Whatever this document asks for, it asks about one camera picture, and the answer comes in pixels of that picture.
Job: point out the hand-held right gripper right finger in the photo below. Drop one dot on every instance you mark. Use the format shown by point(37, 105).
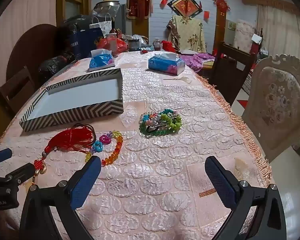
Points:
point(218, 180)

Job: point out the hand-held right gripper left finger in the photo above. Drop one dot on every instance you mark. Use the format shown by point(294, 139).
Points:
point(86, 180)

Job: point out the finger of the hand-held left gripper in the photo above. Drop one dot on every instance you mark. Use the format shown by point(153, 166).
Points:
point(22, 172)
point(1, 155)

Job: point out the red tassel knot ornament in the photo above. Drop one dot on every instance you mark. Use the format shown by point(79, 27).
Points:
point(70, 137)

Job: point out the striped cardboard box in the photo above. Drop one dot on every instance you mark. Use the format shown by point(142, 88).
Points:
point(77, 112)

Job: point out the pink embroidered tablecloth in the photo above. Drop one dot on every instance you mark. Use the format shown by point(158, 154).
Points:
point(165, 155)

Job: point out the brown wooden chair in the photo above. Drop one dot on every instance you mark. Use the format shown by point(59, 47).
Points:
point(15, 80)

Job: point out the ornate upholstered chair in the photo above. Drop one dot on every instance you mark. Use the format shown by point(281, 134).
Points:
point(272, 100)

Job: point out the dark wooden chair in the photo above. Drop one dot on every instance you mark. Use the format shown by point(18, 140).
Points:
point(230, 80)

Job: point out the small black plastic bag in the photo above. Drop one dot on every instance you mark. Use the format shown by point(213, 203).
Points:
point(52, 65)

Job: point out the round wooden table top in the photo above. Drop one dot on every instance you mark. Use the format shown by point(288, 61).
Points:
point(27, 45)

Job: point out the blue tissue pack pink print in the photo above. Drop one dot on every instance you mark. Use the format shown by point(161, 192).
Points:
point(101, 61)

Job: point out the purple cloth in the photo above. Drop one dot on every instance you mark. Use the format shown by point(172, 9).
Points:
point(195, 60)

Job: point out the navy paper bag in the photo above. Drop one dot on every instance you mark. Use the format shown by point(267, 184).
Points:
point(85, 42)

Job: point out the red plastic bag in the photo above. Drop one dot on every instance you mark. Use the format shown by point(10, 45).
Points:
point(115, 43)

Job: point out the small red ornament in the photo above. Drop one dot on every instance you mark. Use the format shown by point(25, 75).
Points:
point(143, 52)

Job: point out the red gift bag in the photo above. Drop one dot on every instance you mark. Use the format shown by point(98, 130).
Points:
point(168, 46)

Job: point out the metal tin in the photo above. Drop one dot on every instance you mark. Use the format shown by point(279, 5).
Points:
point(134, 45)

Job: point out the large black plastic bag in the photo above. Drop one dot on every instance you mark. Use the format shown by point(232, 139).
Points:
point(70, 27)

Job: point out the floral hanging cloth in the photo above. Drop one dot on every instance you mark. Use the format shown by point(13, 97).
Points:
point(190, 35)

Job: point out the small jar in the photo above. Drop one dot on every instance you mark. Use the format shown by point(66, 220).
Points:
point(157, 43)

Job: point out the white paper gift bag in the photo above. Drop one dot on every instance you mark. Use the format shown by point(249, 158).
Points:
point(105, 26)

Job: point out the grey refrigerator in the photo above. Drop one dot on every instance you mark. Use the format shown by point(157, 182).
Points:
point(123, 20)

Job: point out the pale curtain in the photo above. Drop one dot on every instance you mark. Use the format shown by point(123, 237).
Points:
point(277, 25)

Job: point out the small red knot decoration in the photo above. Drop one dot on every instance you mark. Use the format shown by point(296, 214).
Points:
point(222, 4)

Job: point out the metal pot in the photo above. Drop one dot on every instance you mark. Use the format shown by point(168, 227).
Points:
point(107, 5)

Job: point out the diamond framed wall decoration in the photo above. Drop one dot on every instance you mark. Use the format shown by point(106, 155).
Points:
point(185, 6)

